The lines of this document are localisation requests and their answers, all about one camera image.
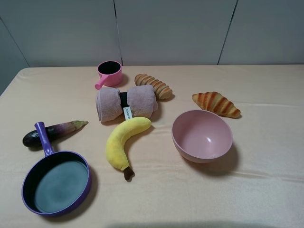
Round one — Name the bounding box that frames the pink towel black band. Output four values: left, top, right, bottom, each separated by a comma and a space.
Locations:
95, 85, 158, 123

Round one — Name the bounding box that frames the long striped bread roll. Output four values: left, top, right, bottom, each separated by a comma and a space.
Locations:
134, 74, 172, 100

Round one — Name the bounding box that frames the yellow plush banana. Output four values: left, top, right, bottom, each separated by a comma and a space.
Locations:
105, 117, 152, 181

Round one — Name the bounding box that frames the pink plastic bowl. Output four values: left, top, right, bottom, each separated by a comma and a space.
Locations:
171, 110, 233, 163

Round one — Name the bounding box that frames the pink toy saucepan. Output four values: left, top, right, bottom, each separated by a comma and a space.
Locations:
95, 61, 123, 90

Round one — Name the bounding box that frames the striped toy croissant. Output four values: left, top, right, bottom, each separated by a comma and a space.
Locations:
192, 92, 241, 119

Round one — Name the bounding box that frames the dark purple toy eggplant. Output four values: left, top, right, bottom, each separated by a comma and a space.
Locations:
22, 120, 89, 148

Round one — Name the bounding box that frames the purple toy frying pan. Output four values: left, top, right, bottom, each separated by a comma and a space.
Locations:
21, 122, 92, 217

